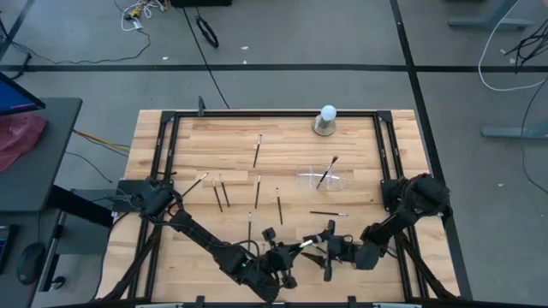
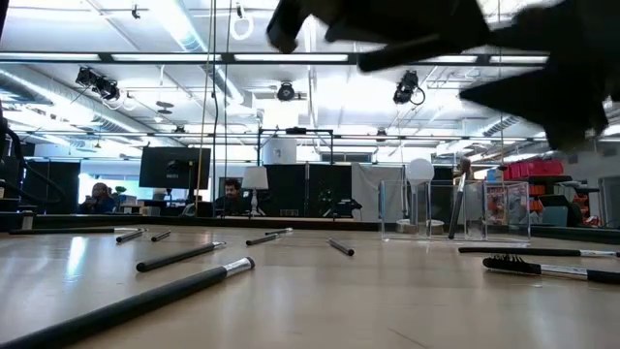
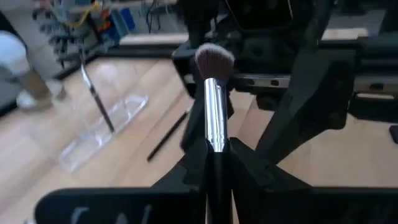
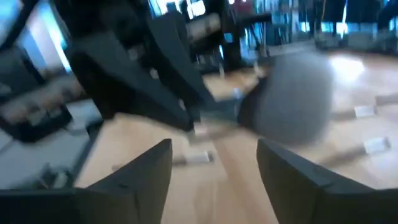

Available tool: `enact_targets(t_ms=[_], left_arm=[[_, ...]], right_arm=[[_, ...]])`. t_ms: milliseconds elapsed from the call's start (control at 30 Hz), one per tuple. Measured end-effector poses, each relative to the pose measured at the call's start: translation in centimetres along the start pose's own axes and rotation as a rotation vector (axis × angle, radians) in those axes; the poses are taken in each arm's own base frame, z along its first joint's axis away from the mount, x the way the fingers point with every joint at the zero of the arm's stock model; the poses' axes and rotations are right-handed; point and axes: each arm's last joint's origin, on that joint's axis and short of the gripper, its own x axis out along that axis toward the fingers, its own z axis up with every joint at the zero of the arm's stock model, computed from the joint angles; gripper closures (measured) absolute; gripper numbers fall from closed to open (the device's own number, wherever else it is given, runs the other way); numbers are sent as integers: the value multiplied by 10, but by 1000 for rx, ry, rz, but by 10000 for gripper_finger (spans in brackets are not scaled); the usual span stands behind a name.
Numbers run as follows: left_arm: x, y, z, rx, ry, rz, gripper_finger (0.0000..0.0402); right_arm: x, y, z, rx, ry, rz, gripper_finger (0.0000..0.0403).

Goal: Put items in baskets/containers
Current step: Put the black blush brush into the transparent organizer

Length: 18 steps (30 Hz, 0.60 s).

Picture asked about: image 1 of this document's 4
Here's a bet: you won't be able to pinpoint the computer monitor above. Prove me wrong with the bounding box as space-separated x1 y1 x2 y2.
0 70 47 117

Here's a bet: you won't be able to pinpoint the long black floor cable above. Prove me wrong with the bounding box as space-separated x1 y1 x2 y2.
182 6 231 110

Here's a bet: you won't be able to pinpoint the black computer mouse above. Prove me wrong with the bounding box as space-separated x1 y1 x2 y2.
15 241 47 287

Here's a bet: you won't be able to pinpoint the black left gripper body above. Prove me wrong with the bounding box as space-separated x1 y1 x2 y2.
260 228 301 290

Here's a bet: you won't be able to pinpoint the makeup brush brown fluffy head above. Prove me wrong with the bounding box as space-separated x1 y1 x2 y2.
315 155 340 190

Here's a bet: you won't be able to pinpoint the yellow cables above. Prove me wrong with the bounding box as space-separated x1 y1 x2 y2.
72 128 132 153

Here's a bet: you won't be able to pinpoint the metal lamp with white bulb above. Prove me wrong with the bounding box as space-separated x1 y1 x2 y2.
311 104 338 138

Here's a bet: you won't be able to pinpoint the white cable bundle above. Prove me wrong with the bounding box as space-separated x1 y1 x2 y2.
113 0 166 32

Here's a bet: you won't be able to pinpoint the black cable bundle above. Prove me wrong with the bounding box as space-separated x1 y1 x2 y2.
503 19 548 74

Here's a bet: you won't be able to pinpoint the clear acrylic container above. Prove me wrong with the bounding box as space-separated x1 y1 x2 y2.
295 163 348 192

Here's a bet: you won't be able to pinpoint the black side desk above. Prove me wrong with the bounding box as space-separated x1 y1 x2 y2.
0 97 116 296

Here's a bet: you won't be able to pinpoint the curved black floor cable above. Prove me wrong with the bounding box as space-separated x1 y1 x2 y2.
520 79 548 196

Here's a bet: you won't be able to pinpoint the black aluminium table frame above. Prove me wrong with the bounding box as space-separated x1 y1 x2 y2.
96 109 474 308

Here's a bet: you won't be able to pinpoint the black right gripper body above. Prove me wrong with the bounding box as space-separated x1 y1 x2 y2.
324 219 359 282

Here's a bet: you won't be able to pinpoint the black coiled strap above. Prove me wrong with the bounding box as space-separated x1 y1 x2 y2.
194 15 220 49

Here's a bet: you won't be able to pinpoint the thin black floor cable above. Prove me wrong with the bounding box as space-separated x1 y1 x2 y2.
10 25 152 66

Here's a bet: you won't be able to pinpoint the white floor cable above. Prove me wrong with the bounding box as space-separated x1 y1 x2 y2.
478 0 548 92

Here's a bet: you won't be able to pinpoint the grey desk foot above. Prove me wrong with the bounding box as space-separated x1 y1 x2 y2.
448 0 534 32
480 119 548 140

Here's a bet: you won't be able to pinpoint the pink cloth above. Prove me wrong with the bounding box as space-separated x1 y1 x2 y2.
0 113 48 175

